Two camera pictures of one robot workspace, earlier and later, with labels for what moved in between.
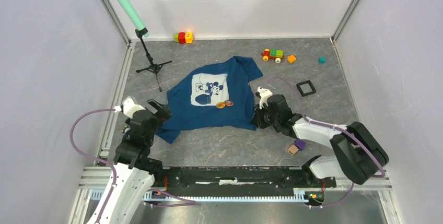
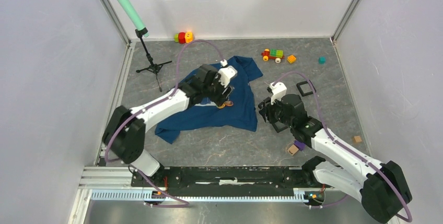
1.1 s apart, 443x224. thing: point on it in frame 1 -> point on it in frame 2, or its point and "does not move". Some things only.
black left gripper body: [161, 116] -> [214, 92]
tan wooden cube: [292, 150] does not move
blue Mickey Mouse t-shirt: [216, 95] does not move
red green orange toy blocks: [183, 37] does not move
